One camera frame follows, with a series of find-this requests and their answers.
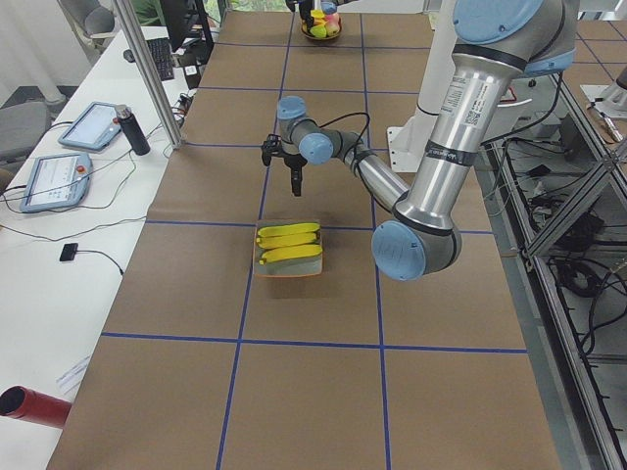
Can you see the aluminium frame post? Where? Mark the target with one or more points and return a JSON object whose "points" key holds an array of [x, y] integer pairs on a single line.
{"points": [[137, 44]]}

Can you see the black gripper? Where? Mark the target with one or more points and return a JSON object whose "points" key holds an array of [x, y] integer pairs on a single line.
{"points": [[293, 163]]}

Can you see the upper teach pendant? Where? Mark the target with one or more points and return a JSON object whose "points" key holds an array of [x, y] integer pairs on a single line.
{"points": [[93, 130]]}

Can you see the large yellow banana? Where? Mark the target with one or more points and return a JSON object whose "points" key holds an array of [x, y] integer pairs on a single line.
{"points": [[288, 229]]}

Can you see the black keyboard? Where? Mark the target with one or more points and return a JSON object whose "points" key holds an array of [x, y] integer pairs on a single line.
{"points": [[160, 51]]}

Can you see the teach pendant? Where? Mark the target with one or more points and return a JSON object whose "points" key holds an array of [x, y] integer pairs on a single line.
{"points": [[57, 182], [93, 130]]}

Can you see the lower teach pendant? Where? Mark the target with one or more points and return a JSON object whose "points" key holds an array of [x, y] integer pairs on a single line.
{"points": [[57, 182]]}

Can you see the red apple upper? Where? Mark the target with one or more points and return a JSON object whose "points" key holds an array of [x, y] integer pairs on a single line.
{"points": [[332, 25]]}

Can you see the black monitor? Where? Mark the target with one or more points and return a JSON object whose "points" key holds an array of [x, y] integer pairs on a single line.
{"points": [[188, 28]]}

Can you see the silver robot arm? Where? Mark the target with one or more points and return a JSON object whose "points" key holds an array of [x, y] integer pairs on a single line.
{"points": [[497, 42], [329, 6]]}

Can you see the small black puck device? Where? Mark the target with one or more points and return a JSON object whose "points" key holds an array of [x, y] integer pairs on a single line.
{"points": [[68, 252]]}

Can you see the red cylinder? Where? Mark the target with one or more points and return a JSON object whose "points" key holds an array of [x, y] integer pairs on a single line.
{"points": [[25, 404]]}

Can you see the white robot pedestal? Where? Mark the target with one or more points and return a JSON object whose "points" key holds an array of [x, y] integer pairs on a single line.
{"points": [[406, 144]]}

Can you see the woven wicker basket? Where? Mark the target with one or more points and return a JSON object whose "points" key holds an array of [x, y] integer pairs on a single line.
{"points": [[307, 24]]}

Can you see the grey square plate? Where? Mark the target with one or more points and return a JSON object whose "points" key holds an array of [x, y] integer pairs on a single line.
{"points": [[300, 267]]}

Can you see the black cylinder device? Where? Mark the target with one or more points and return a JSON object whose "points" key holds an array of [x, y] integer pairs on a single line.
{"points": [[131, 129]]}

